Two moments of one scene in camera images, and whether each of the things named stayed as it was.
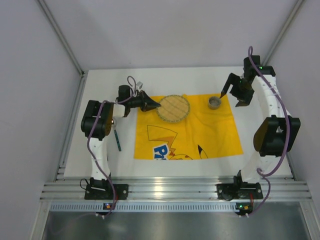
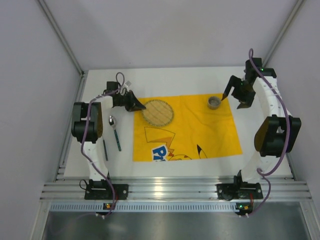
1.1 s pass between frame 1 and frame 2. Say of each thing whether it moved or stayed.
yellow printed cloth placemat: stayed
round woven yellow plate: moved
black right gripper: stayed
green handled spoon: stayed
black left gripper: moved
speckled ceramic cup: stayed
